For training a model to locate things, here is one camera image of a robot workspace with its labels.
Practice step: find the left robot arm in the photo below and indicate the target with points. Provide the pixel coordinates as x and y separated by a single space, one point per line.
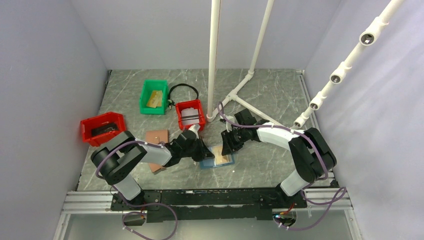
116 159

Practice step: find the green plastic bin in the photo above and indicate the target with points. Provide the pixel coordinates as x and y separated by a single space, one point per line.
148 86

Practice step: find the gold cards in green bin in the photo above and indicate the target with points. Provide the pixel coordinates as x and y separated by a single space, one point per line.
155 99

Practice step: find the brown card holder front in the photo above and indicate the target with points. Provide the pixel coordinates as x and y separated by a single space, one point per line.
156 168

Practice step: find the orange card in holder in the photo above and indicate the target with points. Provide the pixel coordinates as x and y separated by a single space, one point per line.
220 159

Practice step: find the white card in red bin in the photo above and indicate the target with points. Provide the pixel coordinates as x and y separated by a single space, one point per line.
190 116

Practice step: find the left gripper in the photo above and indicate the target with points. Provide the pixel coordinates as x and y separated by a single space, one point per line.
204 153

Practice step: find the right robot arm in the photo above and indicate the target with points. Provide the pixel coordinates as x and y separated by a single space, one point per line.
311 155

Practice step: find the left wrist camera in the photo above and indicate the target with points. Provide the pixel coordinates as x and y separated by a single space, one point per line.
195 128

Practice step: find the white pvc pipe frame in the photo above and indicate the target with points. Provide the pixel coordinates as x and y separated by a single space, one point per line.
248 34

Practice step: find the white pipe with sockets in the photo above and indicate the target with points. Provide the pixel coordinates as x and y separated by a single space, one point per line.
367 38

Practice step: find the brown card holder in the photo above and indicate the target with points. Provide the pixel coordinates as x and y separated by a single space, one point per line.
157 136
156 168

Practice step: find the blue card holder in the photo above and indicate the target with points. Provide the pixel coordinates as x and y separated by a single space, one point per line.
209 163

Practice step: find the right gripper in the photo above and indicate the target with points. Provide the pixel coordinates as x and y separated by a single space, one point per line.
229 146

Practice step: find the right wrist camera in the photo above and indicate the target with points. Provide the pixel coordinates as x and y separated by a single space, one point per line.
228 122

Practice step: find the brown card holder back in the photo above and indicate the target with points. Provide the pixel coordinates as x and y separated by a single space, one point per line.
157 136

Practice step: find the large red plastic bin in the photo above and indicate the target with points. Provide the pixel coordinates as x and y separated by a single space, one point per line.
100 129

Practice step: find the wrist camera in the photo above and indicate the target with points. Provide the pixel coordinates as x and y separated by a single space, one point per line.
195 128
228 122

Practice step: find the small red plastic bin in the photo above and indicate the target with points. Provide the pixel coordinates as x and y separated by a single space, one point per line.
188 104

